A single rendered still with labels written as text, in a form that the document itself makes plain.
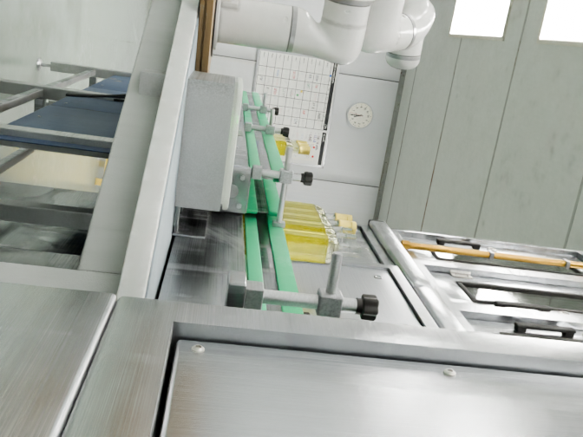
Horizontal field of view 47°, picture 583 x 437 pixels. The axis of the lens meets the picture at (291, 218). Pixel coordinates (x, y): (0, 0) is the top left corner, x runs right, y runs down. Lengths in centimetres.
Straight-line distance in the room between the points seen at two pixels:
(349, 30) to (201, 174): 46
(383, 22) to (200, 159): 55
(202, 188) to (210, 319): 68
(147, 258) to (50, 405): 47
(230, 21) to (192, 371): 103
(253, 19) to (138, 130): 43
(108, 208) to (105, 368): 55
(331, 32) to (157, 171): 60
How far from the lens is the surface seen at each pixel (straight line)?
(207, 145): 114
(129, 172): 100
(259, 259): 117
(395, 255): 191
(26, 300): 51
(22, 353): 44
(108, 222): 94
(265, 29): 140
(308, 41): 141
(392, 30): 151
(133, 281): 82
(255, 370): 46
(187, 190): 116
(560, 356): 57
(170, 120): 102
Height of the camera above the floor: 81
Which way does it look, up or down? 7 degrees up
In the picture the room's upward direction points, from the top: 97 degrees clockwise
